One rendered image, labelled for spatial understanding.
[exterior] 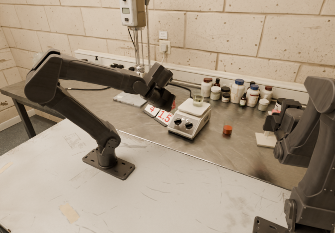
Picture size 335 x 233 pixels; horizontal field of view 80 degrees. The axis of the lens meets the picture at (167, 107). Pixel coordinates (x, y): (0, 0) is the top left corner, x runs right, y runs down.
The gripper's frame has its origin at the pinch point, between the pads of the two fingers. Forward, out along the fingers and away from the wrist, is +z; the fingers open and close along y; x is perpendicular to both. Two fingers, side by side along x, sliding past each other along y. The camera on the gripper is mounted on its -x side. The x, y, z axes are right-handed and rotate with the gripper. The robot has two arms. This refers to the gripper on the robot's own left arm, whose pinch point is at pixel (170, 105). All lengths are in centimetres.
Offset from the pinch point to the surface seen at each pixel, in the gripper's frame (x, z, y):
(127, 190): 31.9, -17.4, -5.6
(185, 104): -3.8, 11.9, -1.0
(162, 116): 5.3, 11.9, 8.6
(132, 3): -39, -10, 32
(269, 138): -1.4, 21.9, -38.7
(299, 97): -31, 51, -46
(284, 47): -51, 37, -32
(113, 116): 13.5, 4.4, 31.0
